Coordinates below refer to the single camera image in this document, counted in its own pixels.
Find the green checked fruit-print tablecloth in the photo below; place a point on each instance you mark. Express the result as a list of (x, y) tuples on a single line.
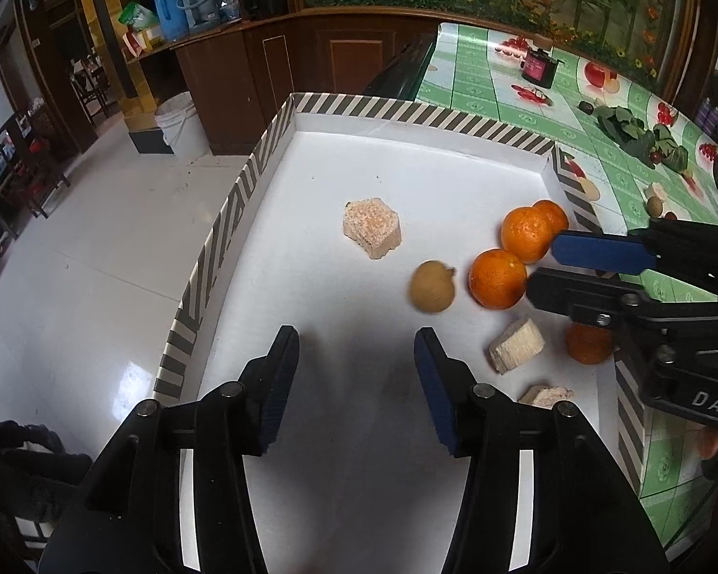
[(472, 75)]

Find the green packet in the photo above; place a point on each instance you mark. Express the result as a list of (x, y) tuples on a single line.
[(139, 19)]

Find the red tomato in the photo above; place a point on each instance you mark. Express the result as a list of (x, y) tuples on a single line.
[(658, 159)]

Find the white plastic bucket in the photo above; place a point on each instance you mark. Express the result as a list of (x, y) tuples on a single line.
[(182, 127)]

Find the wooden sideboard cabinet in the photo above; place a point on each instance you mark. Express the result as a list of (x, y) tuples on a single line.
[(287, 66)]

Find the grey-blue thermos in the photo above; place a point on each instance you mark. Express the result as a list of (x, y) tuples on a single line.
[(196, 0)]

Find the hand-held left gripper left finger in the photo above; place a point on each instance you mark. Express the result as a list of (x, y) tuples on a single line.
[(275, 394)]

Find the blue thermos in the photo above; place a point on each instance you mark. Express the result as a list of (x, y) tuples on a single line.
[(170, 9)]

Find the white box with striped rim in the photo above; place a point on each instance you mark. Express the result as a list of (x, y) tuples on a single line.
[(395, 179)]

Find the green cabbage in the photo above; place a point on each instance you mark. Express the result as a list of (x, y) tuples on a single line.
[(673, 154)]

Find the dark leafy greens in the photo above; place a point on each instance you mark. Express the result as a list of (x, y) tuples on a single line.
[(625, 127)]

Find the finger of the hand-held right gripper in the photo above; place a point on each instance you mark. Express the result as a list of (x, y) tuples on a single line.
[(574, 296), (598, 251)]

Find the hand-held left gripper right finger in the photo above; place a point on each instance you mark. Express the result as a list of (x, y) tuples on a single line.
[(440, 394)]

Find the orange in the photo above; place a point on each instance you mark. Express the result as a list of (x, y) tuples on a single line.
[(589, 345), (498, 278), (555, 214), (523, 234)]

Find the person's dark trousers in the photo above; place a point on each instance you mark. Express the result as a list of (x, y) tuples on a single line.
[(18, 466)]

